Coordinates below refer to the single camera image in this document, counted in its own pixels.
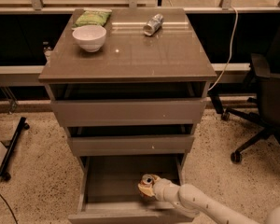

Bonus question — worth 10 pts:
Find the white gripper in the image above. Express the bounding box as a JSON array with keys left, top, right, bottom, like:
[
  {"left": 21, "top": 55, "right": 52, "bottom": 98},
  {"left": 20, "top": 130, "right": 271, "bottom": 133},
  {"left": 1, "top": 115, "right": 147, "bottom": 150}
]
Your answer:
[{"left": 138, "top": 175, "right": 180, "bottom": 203}]

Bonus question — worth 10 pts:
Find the red coke can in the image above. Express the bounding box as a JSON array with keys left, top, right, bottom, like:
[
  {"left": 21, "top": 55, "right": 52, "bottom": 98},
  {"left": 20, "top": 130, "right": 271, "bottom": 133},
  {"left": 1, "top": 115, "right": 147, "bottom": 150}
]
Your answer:
[{"left": 138, "top": 175, "right": 154, "bottom": 188}]

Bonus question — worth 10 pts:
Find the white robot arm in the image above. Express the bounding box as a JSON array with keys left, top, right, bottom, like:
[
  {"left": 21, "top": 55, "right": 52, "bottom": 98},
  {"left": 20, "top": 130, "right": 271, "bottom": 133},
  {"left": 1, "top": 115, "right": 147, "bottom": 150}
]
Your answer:
[{"left": 138, "top": 174, "right": 258, "bottom": 224}]

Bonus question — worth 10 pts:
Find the grey open bottom drawer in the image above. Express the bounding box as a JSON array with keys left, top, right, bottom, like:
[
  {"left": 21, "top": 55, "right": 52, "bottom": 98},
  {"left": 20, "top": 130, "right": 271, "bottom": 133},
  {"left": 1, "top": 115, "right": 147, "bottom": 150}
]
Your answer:
[{"left": 68, "top": 154, "right": 192, "bottom": 224}]

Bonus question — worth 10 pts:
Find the grey middle drawer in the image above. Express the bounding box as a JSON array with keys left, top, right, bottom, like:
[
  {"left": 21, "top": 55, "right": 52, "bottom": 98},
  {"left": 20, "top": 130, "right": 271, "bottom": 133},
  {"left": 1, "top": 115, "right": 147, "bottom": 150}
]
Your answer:
[{"left": 67, "top": 135, "right": 194, "bottom": 156}]

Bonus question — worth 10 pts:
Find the grey drawer cabinet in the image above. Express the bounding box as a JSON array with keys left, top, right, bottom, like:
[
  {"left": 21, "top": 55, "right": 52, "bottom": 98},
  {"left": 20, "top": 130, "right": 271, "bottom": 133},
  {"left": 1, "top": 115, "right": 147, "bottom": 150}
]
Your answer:
[{"left": 37, "top": 7, "right": 218, "bottom": 224}]

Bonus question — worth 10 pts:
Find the grey top drawer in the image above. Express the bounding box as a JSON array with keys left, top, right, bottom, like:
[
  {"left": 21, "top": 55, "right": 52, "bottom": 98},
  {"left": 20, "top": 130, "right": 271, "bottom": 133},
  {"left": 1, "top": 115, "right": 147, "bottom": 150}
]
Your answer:
[{"left": 50, "top": 99, "right": 205, "bottom": 127}]

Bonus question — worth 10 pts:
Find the silver can lying down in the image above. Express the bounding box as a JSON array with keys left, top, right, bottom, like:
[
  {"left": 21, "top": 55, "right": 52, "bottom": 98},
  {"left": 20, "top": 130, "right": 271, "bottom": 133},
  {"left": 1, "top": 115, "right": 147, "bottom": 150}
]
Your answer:
[{"left": 143, "top": 14, "right": 163, "bottom": 36}]

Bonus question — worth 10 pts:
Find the black wheeled stand base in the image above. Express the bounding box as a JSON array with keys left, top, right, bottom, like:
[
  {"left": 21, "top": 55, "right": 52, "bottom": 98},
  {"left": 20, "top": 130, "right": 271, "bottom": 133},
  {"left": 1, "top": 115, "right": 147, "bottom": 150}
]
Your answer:
[{"left": 0, "top": 117, "right": 30, "bottom": 181}]

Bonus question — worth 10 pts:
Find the white ceramic bowl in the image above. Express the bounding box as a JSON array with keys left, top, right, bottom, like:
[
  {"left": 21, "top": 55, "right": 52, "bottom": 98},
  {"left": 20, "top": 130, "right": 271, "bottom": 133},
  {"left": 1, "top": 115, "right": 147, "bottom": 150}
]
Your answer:
[{"left": 72, "top": 25, "right": 106, "bottom": 52}]

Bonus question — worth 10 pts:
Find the black office chair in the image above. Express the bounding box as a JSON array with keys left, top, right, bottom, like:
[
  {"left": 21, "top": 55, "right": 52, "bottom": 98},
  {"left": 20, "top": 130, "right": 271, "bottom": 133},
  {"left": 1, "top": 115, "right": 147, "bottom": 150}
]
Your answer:
[{"left": 221, "top": 7, "right": 280, "bottom": 164}]

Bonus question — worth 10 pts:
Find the green chip bag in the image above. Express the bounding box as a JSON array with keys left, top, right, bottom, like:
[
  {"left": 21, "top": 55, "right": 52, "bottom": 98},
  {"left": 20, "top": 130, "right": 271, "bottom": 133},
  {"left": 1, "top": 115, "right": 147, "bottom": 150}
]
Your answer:
[{"left": 73, "top": 10, "right": 112, "bottom": 28}]

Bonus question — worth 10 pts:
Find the white hanging cable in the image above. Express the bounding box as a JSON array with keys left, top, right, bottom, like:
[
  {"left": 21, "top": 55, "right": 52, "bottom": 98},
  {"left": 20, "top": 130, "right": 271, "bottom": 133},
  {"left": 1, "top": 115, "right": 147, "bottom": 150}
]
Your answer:
[{"left": 207, "top": 7, "right": 239, "bottom": 92}]

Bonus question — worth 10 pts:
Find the black floor cable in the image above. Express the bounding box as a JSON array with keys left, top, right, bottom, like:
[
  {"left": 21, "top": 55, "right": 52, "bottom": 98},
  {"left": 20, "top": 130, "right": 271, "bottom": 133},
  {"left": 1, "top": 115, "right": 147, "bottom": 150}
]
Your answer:
[{"left": 0, "top": 183, "right": 20, "bottom": 224}]

